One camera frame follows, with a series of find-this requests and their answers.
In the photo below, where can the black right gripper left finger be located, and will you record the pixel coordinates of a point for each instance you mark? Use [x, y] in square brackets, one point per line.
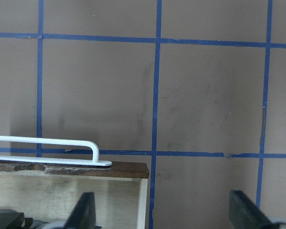
[83, 215]

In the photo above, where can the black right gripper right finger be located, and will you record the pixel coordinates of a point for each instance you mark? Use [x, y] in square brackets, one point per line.
[244, 214]

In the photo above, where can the wooden drawer with white handle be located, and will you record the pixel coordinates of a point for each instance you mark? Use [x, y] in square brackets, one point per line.
[48, 189]

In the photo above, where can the orange handled scissors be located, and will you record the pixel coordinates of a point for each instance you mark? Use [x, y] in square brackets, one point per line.
[11, 219]

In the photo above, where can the brown paper table mat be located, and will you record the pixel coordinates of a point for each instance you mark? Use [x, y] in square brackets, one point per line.
[196, 89]

